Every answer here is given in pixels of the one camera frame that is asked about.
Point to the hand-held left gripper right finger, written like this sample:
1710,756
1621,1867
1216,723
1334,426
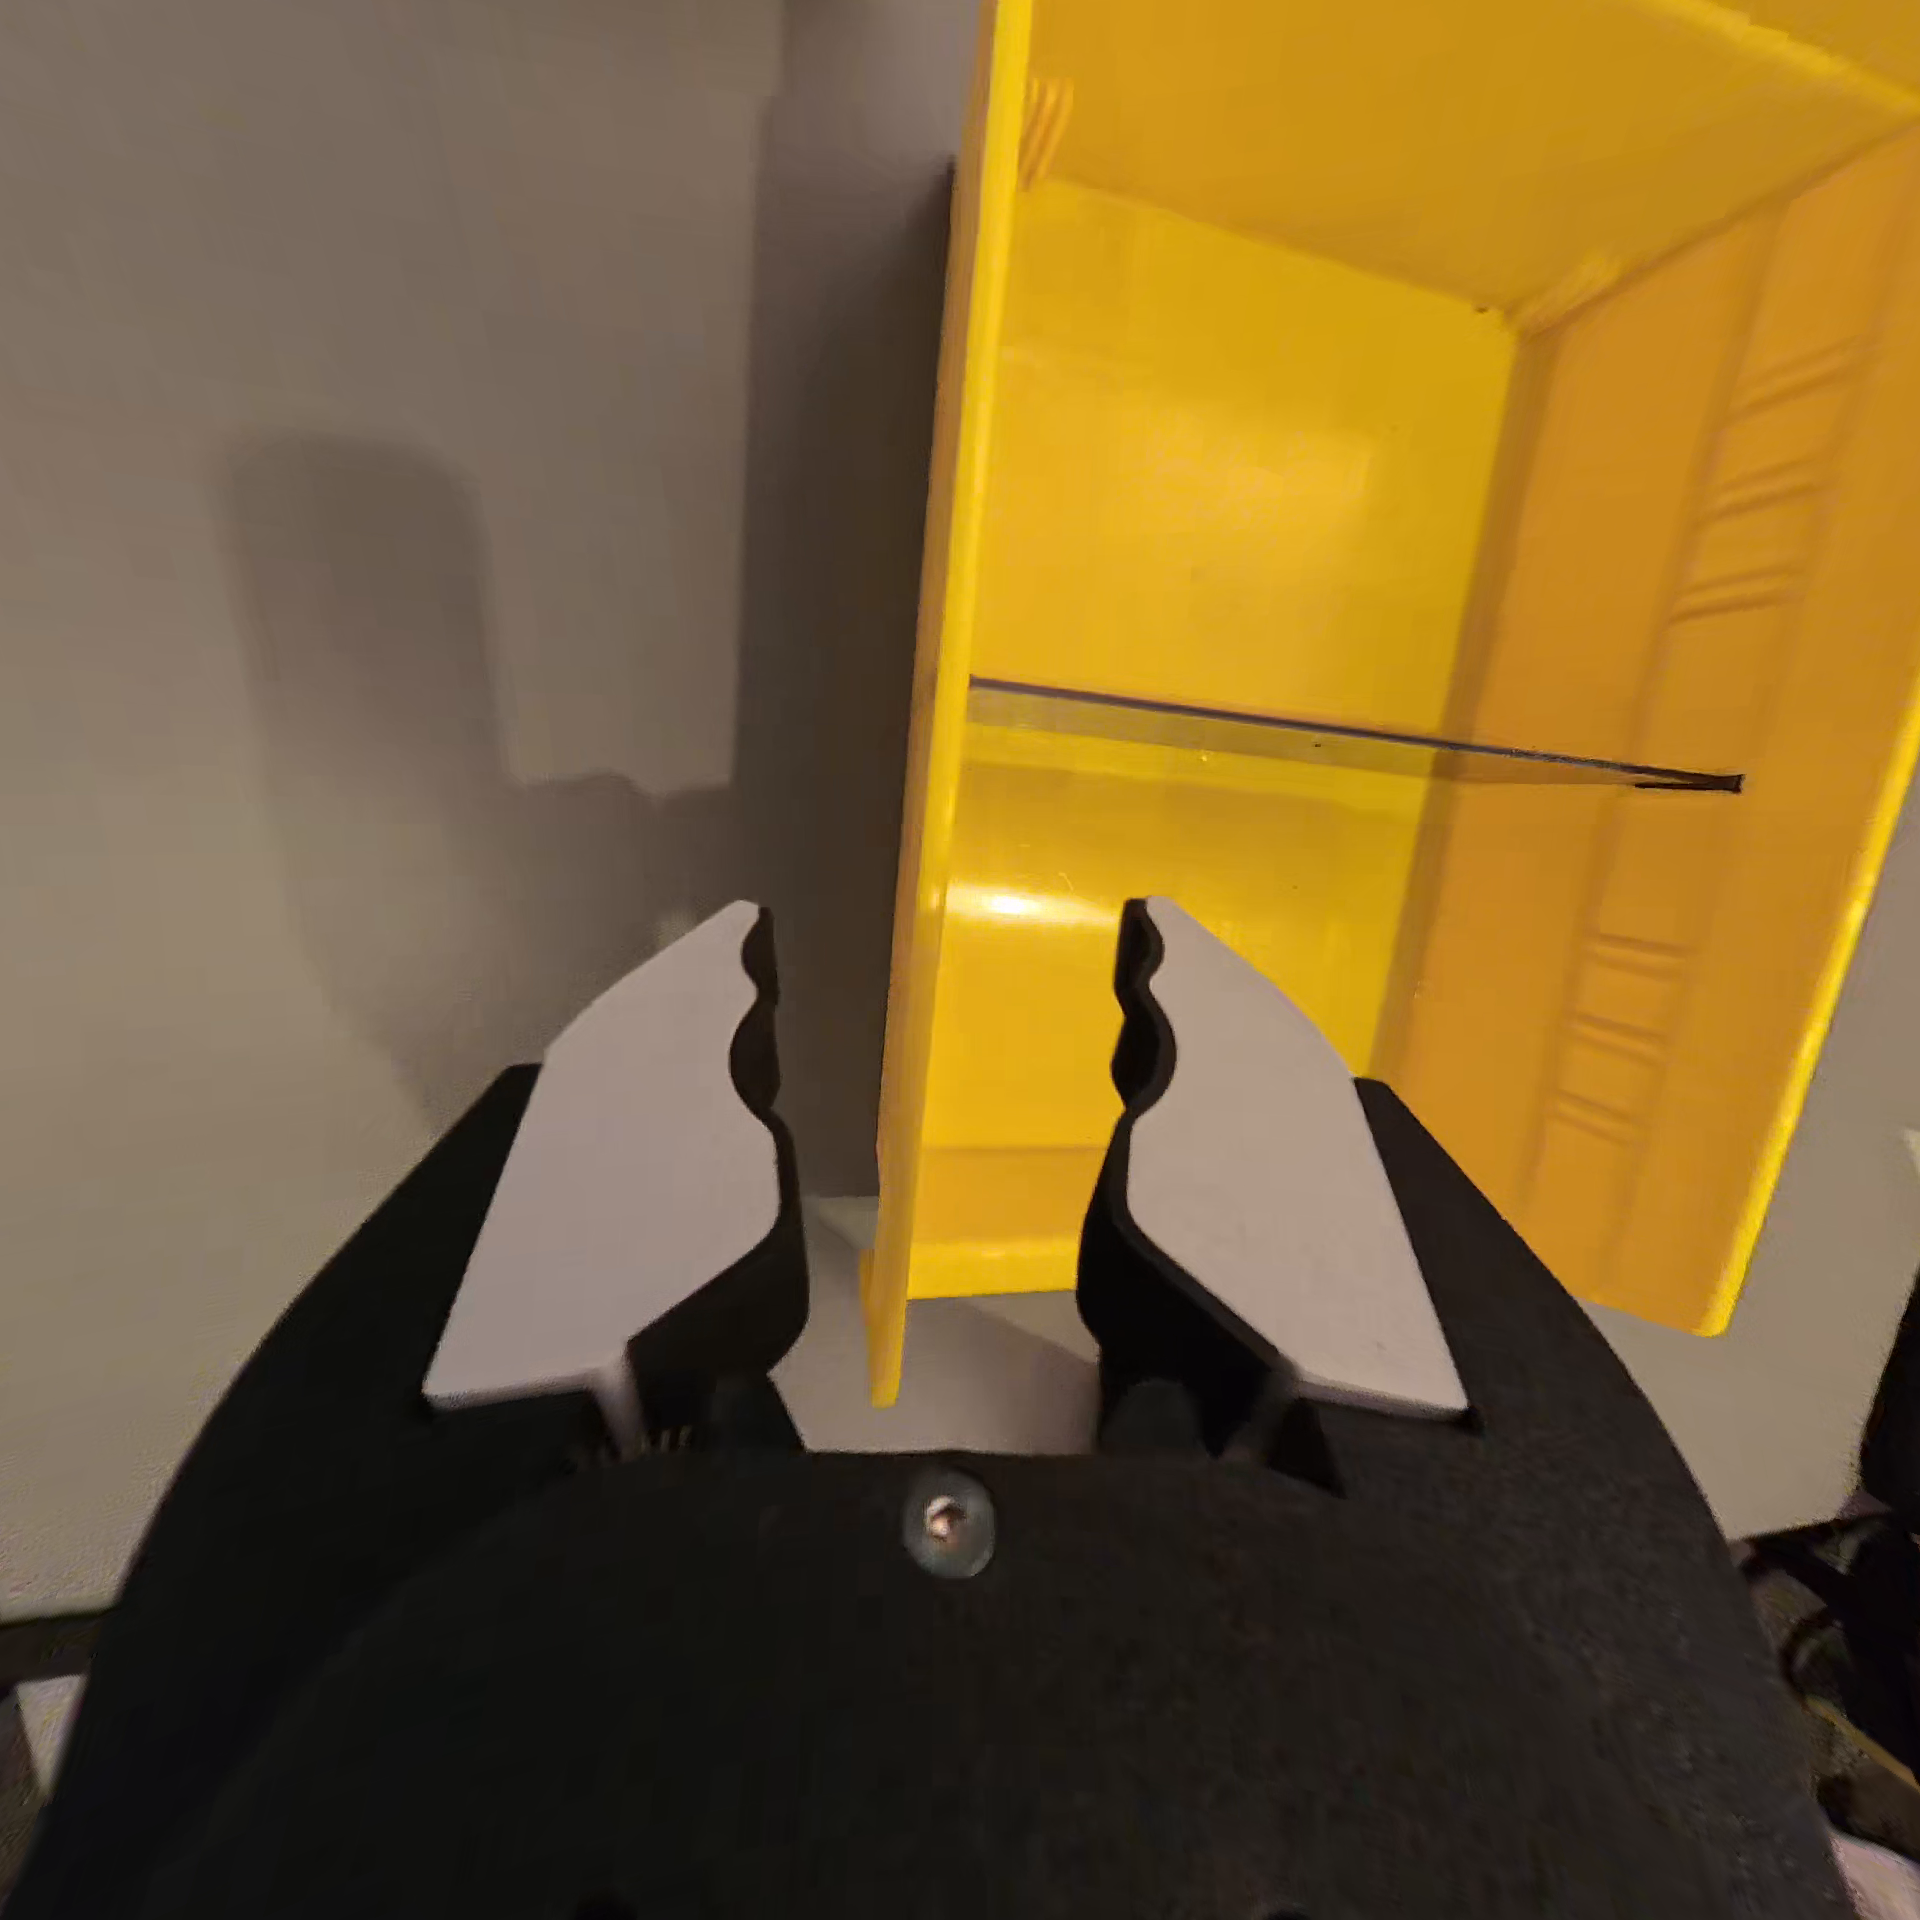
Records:
1276,1200

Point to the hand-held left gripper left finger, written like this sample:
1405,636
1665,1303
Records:
628,1154

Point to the yellow plastic bin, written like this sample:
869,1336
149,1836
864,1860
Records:
1230,450

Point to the clear bin divider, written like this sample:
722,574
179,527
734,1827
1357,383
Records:
1348,738

